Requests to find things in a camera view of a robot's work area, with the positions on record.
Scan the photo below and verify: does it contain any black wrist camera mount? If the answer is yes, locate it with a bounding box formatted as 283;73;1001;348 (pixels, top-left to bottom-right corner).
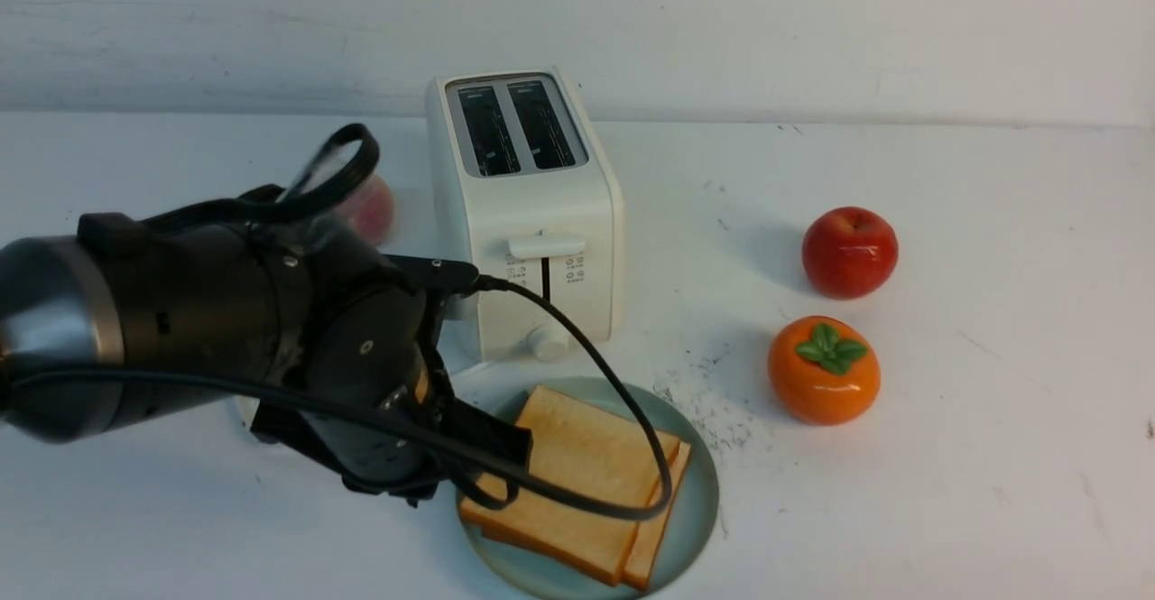
383;254;480;297

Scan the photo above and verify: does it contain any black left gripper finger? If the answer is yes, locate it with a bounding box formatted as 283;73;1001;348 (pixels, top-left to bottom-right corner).
442;400;532;506

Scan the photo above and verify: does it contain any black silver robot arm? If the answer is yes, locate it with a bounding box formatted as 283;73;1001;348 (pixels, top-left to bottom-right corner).
3;214;532;469

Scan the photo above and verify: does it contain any light green plate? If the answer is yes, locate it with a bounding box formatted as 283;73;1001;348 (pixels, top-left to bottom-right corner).
459;377;720;599

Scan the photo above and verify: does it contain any orange persimmon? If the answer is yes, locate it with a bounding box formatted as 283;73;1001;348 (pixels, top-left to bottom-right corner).
767;316;882;425

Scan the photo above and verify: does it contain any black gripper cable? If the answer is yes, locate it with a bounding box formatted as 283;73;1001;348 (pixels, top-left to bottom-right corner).
0;275;673;523

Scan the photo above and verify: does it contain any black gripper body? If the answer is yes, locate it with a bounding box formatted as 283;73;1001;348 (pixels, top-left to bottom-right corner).
249;221;450;503

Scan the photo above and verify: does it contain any white toaster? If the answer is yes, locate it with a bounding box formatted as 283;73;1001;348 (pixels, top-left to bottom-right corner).
425;67;626;345

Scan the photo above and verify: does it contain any toast slice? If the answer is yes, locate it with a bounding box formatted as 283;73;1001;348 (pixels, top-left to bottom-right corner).
480;440;692;591
459;385;661;586

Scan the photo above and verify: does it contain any red apple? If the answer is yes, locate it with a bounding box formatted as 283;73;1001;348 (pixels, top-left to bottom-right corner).
802;207;900;299

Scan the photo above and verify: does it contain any pink peach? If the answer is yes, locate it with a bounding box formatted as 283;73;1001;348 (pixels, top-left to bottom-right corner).
334;175;395;246

